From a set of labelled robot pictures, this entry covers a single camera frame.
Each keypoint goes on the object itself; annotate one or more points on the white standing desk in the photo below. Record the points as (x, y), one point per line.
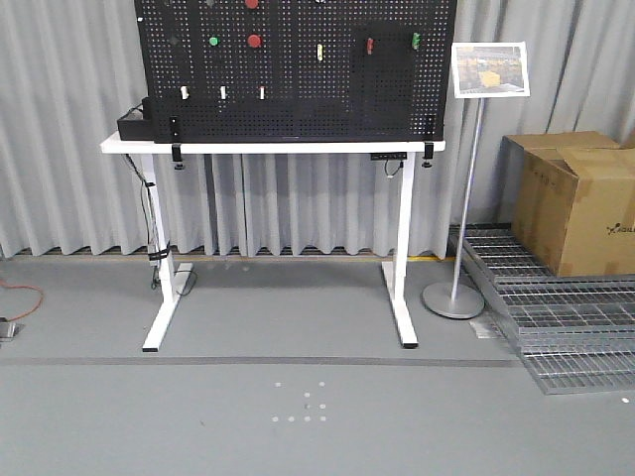
(173, 279)

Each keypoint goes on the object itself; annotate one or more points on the right black board clamp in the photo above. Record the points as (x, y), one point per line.
(430, 129)

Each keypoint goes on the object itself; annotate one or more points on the cardboard box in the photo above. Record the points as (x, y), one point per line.
(575, 206)

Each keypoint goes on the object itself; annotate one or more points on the desk control panel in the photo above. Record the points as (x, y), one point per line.
(392, 156)

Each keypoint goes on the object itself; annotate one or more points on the black board clamp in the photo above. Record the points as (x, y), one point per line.
(430, 129)
(176, 143)

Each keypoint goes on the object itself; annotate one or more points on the metal floor grating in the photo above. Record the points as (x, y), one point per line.
(573, 335)

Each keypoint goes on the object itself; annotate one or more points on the black box on desk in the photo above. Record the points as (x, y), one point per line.
(135, 125)

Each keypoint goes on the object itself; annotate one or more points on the left black board clamp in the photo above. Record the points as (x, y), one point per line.
(176, 143)

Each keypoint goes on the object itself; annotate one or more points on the grey floor socket box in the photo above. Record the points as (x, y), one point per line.
(9, 329)

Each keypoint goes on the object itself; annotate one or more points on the lower red push button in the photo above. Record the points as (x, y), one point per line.
(254, 41)

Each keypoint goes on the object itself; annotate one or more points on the black perforated pegboard panel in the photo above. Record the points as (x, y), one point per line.
(348, 97)

